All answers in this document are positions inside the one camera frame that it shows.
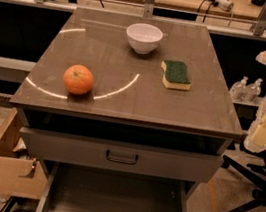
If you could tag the green and yellow sponge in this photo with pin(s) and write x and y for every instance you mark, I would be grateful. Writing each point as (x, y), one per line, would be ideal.
(175, 75)

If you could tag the grey drawer cabinet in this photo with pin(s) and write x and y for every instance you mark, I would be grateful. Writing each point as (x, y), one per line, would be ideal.
(128, 101)

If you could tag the clear pump bottle right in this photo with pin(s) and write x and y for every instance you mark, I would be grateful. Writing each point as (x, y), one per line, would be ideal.
(253, 90)

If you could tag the white bowl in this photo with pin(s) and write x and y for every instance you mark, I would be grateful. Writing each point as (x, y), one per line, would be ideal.
(143, 38)

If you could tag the orange fruit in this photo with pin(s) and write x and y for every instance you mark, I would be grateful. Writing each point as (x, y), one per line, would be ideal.
(78, 79)

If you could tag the cardboard box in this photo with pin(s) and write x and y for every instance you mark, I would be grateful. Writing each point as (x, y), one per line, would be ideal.
(19, 177)

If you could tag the closed drawer with black handle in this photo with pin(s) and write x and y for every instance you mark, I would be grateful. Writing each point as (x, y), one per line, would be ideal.
(120, 156)

